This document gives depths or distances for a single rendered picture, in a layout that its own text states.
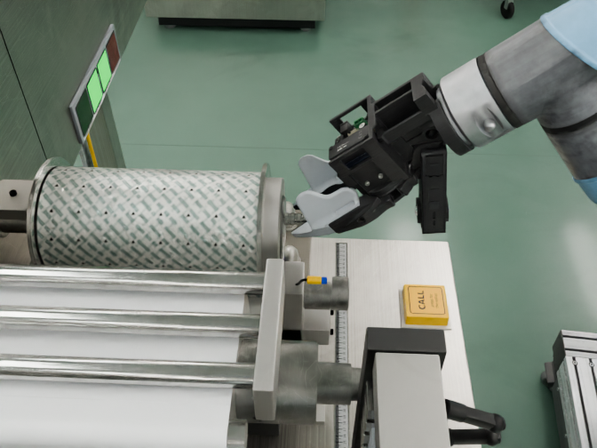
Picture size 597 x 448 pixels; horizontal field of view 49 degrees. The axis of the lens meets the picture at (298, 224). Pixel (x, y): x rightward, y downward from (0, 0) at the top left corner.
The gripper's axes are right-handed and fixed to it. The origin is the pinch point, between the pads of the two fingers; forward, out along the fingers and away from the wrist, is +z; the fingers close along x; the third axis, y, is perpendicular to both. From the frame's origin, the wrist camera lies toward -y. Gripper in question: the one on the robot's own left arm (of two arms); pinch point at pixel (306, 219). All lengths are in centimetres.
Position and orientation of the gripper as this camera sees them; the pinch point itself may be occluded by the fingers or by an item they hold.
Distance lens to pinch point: 72.4
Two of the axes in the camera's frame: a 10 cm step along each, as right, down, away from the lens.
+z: -7.7, 4.3, 4.8
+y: -6.4, -5.6, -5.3
